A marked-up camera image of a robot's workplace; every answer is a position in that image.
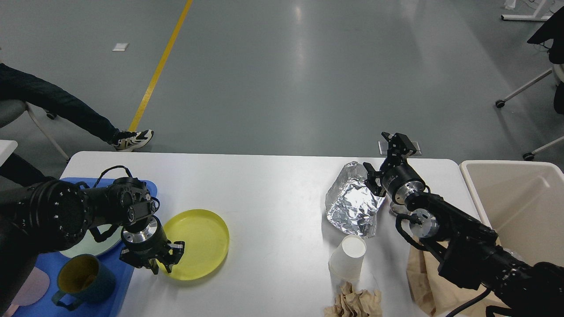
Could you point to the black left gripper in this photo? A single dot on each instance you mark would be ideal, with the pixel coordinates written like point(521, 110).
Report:
point(147, 246)

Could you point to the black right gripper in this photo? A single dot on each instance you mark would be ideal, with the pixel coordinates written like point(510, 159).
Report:
point(395, 177)

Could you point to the yellow plastic plate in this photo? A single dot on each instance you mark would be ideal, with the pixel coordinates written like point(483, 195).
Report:
point(206, 238)

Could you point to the aluminium foil sheet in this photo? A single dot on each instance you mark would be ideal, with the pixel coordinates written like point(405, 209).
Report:
point(350, 205)

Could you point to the dark teal mug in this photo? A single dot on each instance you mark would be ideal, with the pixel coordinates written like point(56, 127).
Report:
point(83, 279)

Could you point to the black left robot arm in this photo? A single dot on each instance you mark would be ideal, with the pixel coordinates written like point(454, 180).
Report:
point(55, 215)

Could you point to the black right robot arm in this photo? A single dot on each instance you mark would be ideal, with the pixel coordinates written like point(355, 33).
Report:
point(466, 249)

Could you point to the metal floor socket cover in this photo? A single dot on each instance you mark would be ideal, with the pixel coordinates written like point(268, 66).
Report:
point(383, 147)

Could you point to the crushed red soda can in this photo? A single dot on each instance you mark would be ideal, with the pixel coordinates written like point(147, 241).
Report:
point(396, 209)

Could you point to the pale green plate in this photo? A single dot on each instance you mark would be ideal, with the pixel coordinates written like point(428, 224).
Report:
point(88, 245)

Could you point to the white paper cup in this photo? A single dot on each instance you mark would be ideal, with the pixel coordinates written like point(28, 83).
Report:
point(347, 259)

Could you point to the blue plastic tray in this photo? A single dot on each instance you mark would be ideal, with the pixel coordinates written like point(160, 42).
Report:
point(110, 305)

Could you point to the pink mug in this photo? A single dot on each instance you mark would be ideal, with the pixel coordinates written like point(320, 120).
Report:
point(32, 290)

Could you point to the brown paper bag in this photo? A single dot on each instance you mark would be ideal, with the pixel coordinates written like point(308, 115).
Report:
point(433, 294)

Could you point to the crumpled brown paper ball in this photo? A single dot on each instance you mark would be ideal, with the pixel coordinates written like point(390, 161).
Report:
point(351, 303)

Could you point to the beige plastic waste bin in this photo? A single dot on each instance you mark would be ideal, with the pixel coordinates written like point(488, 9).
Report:
point(523, 201)

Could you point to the seated person beige sweater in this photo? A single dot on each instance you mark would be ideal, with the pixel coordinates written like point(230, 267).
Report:
point(17, 85)

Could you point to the white table leg base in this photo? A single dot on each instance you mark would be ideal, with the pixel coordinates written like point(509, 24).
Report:
point(540, 13)

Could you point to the white desk corner left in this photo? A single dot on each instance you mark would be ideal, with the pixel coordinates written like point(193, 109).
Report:
point(7, 147)

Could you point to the white chair with black jacket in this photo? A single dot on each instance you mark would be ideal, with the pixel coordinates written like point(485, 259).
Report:
point(551, 30)

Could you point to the grey office chair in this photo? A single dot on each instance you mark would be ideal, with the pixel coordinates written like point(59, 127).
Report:
point(12, 109)

